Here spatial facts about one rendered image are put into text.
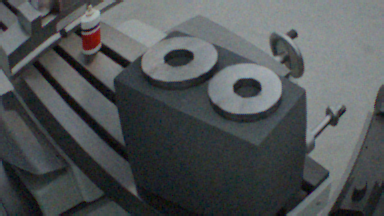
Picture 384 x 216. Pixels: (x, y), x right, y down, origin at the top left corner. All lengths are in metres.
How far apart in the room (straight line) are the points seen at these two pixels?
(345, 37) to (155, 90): 2.04
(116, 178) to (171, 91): 0.22
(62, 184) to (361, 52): 1.81
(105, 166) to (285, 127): 0.33
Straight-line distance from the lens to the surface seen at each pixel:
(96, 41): 1.57
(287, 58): 2.01
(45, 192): 1.50
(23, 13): 1.64
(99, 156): 1.38
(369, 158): 1.77
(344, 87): 2.90
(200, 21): 1.96
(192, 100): 1.15
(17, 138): 1.54
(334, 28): 3.20
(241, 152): 1.11
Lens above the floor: 1.83
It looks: 40 degrees down
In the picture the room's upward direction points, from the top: 7 degrees counter-clockwise
